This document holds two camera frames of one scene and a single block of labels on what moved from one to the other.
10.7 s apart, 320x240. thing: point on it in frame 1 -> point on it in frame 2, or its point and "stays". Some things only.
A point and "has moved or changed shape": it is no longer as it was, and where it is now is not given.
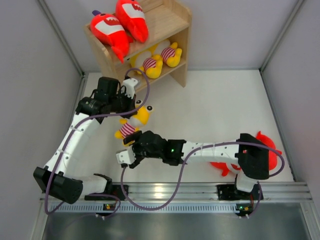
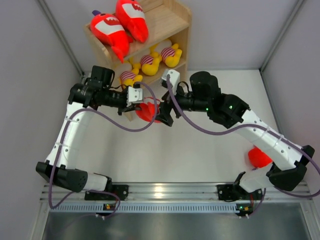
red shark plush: x=225 y=168 -> x=147 y=111
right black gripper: x=139 y=159 -> x=165 y=109
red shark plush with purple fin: x=109 y=29 stays
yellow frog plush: x=149 y=61 has moved or changed shape
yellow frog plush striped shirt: x=132 y=125 -> x=128 y=78
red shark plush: x=131 y=16 stays
